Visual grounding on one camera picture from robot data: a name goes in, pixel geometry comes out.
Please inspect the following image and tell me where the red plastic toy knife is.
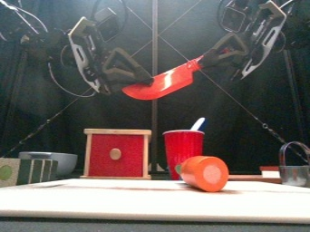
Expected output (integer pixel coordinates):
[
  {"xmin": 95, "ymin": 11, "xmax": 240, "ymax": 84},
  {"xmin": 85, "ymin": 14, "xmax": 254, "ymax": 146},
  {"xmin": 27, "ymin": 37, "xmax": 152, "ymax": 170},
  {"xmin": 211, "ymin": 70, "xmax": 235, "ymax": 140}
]
[{"xmin": 121, "ymin": 55, "xmax": 204, "ymax": 102}]

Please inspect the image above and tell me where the blue plastic toy utensil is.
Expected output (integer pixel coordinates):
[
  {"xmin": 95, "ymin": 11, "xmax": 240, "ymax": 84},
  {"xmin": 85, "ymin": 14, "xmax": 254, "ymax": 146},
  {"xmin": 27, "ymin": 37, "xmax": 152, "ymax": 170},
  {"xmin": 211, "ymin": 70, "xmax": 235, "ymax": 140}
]
[{"xmin": 188, "ymin": 117, "xmax": 210, "ymax": 132}]

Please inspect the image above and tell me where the red wooden-framed box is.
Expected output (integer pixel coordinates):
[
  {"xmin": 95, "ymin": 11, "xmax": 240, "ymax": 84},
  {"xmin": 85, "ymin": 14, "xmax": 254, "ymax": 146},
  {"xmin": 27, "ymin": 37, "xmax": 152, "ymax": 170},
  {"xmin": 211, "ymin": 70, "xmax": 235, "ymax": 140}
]
[{"xmin": 79, "ymin": 128, "xmax": 152, "ymax": 180}]

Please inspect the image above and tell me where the red plastic cup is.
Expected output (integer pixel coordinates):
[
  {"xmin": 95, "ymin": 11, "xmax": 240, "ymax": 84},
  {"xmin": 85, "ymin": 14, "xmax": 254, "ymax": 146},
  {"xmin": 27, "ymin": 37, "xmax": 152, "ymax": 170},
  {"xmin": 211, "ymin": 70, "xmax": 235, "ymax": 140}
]
[{"xmin": 162, "ymin": 130, "xmax": 206, "ymax": 181}]

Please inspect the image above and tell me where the grey bowl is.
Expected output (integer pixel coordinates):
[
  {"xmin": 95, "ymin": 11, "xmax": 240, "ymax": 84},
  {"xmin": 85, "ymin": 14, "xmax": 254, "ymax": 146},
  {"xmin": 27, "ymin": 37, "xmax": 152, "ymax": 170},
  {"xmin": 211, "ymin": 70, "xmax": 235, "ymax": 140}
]
[{"xmin": 17, "ymin": 151, "xmax": 79, "ymax": 179}]

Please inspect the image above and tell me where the orange toy carrot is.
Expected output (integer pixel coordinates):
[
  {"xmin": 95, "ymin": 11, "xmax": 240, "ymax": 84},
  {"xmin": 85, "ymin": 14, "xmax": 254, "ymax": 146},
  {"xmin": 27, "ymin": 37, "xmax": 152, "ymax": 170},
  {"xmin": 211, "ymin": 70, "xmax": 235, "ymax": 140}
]
[{"xmin": 174, "ymin": 155, "xmax": 230, "ymax": 193}]

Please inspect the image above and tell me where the green sliced toy vegetable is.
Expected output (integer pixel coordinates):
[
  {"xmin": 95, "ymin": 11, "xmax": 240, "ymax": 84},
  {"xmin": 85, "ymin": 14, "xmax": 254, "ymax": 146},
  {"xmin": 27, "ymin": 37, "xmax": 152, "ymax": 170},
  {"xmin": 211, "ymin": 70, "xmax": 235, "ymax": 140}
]
[{"xmin": 0, "ymin": 157, "xmax": 59, "ymax": 189}]

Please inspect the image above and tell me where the white cutting board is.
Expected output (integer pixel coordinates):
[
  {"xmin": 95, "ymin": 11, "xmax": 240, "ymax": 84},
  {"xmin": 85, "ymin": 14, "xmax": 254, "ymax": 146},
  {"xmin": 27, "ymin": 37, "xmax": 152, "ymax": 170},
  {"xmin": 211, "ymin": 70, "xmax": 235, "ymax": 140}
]
[{"xmin": 0, "ymin": 178, "xmax": 310, "ymax": 225}]

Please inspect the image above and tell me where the brown wooden board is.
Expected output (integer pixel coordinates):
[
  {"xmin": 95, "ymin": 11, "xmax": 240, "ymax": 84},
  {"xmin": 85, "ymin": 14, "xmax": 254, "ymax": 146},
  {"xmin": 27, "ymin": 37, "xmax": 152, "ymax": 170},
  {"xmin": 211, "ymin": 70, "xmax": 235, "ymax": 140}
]
[{"xmin": 227, "ymin": 174, "xmax": 283, "ymax": 185}]

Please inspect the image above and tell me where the white block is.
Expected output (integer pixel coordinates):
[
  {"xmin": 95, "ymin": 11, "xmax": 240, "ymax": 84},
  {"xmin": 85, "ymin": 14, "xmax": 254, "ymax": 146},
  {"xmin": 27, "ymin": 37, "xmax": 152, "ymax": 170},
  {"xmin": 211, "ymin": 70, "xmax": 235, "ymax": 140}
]
[{"xmin": 259, "ymin": 165, "xmax": 282, "ymax": 179}]

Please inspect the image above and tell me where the small metal bucket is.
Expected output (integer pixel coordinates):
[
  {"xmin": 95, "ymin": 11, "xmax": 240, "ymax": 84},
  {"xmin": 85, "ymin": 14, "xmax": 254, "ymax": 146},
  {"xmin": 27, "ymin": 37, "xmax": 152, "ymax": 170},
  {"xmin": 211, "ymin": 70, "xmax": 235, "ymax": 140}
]
[{"xmin": 278, "ymin": 140, "xmax": 310, "ymax": 188}]

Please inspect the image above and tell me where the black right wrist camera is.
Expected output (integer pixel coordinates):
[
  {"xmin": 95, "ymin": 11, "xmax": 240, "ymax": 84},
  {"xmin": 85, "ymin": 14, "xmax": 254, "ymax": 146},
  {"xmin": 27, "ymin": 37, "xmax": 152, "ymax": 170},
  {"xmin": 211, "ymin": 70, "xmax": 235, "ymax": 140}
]
[{"xmin": 220, "ymin": 3, "xmax": 254, "ymax": 33}]

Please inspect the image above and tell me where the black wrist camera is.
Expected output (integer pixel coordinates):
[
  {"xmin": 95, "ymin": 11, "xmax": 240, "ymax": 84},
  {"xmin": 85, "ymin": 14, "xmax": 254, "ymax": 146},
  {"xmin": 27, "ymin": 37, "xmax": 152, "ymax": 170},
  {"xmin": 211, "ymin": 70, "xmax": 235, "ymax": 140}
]
[
  {"xmin": 93, "ymin": 7, "xmax": 123, "ymax": 42},
  {"xmin": 220, "ymin": 3, "xmax": 254, "ymax": 33}
]

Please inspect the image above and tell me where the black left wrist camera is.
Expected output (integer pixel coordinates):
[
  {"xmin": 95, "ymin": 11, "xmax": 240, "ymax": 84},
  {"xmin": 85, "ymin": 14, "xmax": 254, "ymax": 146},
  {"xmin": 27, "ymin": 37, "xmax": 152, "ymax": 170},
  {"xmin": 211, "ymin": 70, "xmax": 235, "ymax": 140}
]
[{"xmin": 93, "ymin": 7, "xmax": 123, "ymax": 42}]

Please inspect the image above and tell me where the vertical metal frame pole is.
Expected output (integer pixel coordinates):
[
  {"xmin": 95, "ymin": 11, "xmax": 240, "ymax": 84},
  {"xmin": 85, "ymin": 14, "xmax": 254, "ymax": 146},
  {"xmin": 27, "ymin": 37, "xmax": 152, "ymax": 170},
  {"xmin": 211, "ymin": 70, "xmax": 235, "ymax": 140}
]
[{"xmin": 149, "ymin": 0, "xmax": 160, "ymax": 174}]

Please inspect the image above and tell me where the thin diagonal brace wire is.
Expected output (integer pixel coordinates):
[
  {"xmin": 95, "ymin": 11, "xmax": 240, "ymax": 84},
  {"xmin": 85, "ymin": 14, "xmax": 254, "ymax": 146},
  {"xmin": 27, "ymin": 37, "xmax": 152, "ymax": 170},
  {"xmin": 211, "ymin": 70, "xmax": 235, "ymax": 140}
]
[
  {"xmin": 0, "ymin": 0, "xmax": 204, "ymax": 159},
  {"xmin": 124, "ymin": 5, "xmax": 310, "ymax": 166}
]

